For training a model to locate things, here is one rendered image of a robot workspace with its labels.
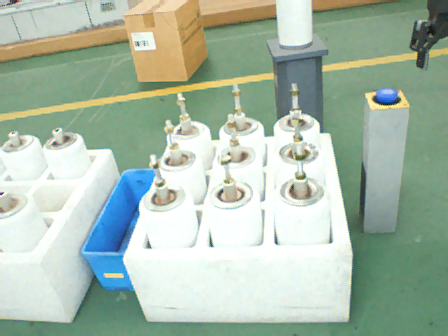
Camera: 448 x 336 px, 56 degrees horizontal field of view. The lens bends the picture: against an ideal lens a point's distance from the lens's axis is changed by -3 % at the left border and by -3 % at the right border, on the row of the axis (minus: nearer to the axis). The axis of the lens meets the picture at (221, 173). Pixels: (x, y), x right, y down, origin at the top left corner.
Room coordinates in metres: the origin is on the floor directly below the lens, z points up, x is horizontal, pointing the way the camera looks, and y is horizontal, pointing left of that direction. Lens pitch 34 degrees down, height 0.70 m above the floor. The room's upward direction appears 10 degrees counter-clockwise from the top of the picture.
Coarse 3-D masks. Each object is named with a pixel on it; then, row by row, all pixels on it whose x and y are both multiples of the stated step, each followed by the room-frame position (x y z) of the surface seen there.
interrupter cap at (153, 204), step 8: (168, 184) 0.64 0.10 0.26; (152, 192) 0.63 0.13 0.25; (176, 192) 0.62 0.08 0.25; (184, 192) 0.61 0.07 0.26; (144, 200) 0.61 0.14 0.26; (152, 200) 0.61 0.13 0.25; (176, 200) 0.59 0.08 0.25; (152, 208) 0.58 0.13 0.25; (160, 208) 0.58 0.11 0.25; (168, 208) 0.57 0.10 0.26
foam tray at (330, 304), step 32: (128, 256) 0.56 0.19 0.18; (160, 256) 0.54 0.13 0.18; (192, 256) 0.53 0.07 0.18; (224, 256) 0.52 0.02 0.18; (256, 256) 0.50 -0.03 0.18; (288, 256) 0.49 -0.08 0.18; (320, 256) 0.48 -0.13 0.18; (160, 288) 0.54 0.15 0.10; (192, 288) 0.53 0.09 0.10; (224, 288) 0.52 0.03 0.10; (256, 288) 0.50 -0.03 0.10; (288, 288) 0.49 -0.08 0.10; (320, 288) 0.48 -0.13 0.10; (160, 320) 0.54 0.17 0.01; (192, 320) 0.53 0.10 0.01; (224, 320) 0.52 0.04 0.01; (256, 320) 0.51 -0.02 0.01; (288, 320) 0.49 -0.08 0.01; (320, 320) 0.48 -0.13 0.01
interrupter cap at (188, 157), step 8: (184, 152) 0.75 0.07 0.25; (192, 152) 0.74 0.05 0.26; (160, 160) 0.73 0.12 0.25; (168, 160) 0.73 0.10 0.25; (184, 160) 0.72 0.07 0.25; (192, 160) 0.71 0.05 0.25; (160, 168) 0.71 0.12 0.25; (168, 168) 0.70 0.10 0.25; (176, 168) 0.69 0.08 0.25; (184, 168) 0.69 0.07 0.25
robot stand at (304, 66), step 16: (272, 48) 1.14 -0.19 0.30; (320, 48) 1.08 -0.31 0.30; (288, 64) 1.08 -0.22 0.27; (304, 64) 1.08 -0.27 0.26; (320, 64) 1.09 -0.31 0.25; (288, 80) 1.08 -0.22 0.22; (304, 80) 1.08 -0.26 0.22; (320, 80) 1.09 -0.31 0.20; (288, 96) 1.08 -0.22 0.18; (304, 96) 1.08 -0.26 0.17; (320, 96) 1.09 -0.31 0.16; (288, 112) 1.08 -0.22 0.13; (304, 112) 1.08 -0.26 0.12; (320, 112) 1.09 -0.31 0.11; (320, 128) 1.09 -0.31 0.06
